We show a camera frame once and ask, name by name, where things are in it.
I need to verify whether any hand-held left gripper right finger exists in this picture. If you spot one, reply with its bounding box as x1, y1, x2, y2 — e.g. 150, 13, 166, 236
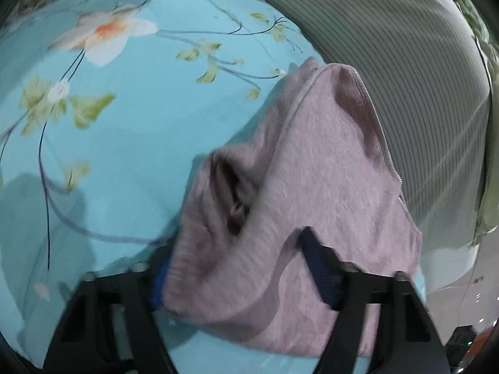
298, 227, 449, 374

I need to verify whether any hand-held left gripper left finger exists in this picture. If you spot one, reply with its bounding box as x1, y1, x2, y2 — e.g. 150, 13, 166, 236
42, 242, 180, 374

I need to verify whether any pink long-sleeved sweater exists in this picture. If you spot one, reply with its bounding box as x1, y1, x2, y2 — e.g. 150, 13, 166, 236
162, 56, 424, 359

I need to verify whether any dark object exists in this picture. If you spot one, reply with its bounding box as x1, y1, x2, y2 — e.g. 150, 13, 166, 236
446, 325, 478, 359

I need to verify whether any light green cushion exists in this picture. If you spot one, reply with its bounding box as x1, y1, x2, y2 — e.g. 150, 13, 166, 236
473, 181, 499, 246

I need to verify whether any green striped pillow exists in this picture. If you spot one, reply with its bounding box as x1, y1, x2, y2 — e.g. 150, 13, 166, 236
230, 0, 492, 250

